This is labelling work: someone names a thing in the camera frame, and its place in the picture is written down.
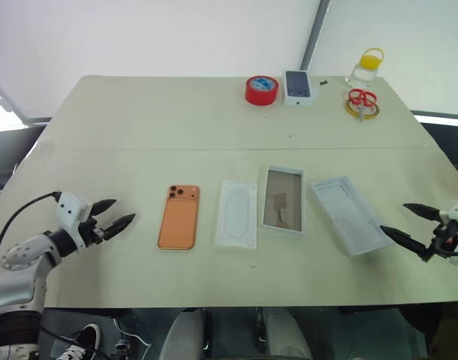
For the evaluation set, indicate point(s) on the clear jar with yellow lid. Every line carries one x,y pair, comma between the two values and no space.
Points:
369,62

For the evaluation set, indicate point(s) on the white phone box lid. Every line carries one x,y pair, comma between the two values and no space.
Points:
282,202

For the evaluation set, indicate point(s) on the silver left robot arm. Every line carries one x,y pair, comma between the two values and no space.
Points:
22,258

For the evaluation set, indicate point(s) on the white paper box insert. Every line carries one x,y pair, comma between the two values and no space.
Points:
236,213

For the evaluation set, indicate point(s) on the orange smartphone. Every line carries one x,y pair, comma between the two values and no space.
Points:
178,225

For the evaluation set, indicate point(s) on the black sneaker with white laces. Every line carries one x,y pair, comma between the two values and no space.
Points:
88,337

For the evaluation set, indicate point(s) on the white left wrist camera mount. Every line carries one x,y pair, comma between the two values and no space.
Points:
69,210

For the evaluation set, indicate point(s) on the red tape roll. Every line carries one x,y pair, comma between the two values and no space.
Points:
251,95

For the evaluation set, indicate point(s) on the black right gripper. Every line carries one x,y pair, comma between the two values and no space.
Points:
445,240

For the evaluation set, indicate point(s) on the grey window frame bar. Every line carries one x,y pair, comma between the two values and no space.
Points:
15,110

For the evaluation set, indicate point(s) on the grey rounded shape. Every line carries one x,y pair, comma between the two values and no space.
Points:
184,337
285,337

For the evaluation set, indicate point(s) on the grey metal frame post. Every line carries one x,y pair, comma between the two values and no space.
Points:
315,33

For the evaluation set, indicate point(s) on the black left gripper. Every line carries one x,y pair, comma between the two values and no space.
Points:
91,230

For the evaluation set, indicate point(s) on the yellow tape roll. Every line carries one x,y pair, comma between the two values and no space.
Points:
348,107

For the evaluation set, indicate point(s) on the white boxed phone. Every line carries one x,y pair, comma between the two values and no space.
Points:
298,86

